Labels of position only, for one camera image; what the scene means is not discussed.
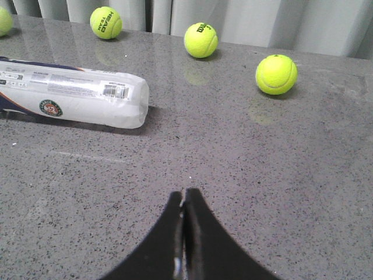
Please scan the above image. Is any grey pleated curtain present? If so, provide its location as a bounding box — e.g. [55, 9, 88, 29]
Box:
[1, 0, 372, 60]

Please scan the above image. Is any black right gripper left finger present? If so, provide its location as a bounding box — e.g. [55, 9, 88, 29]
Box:
[102, 191, 184, 280]

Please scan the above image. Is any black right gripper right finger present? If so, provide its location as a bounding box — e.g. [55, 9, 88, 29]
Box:
[184, 188, 278, 279]

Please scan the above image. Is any white plastic tennis ball can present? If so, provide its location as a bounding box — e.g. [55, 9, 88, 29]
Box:
[1, 57, 149, 129]

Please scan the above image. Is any Roland Garros tennis ball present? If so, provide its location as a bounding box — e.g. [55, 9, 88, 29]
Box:
[0, 7, 13, 37]

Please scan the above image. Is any plain yellow tennis ball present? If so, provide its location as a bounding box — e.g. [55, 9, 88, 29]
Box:
[255, 54, 298, 96]

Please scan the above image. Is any Head Team tennis ball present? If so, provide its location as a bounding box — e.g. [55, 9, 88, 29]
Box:
[90, 6, 122, 40]

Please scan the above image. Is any Wilson tennis ball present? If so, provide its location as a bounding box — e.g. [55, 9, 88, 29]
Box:
[184, 22, 219, 58]

